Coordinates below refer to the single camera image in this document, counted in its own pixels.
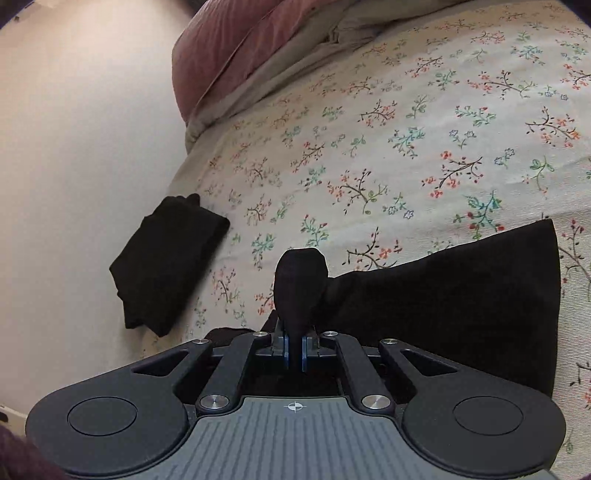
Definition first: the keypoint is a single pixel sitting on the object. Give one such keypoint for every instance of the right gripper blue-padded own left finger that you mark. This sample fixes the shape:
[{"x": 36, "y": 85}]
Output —
[{"x": 281, "y": 344}]

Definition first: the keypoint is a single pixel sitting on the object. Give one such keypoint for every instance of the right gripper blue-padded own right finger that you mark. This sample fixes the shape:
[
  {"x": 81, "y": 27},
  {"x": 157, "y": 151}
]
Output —
[{"x": 309, "y": 346}]

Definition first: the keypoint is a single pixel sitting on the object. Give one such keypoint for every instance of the black pants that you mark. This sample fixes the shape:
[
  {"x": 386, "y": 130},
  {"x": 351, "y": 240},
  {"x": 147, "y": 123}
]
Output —
[{"x": 492, "y": 305}]

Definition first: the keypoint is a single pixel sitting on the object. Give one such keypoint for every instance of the folded black garment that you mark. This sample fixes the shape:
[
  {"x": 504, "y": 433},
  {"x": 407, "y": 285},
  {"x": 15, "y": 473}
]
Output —
[{"x": 161, "y": 264}]

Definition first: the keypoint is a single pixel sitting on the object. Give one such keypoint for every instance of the floral bed sheet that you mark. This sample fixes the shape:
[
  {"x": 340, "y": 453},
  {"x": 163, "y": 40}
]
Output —
[{"x": 461, "y": 126}]

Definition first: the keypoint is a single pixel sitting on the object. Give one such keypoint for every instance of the dark fuzzy right sleeve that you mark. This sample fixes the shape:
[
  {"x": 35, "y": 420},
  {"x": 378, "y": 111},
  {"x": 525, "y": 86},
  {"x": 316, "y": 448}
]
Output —
[{"x": 21, "y": 460}]

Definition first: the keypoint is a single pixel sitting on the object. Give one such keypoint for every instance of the mauve pink pillow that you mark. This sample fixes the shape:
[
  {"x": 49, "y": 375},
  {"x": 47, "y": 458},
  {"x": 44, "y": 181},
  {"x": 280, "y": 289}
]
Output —
[{"x": 226, "y": 41}]

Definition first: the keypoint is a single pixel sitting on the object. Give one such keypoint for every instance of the grey blanket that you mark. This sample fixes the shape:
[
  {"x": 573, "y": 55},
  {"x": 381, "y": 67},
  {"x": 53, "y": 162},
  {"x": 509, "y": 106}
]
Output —
[{"x": 340, "y": 27}]

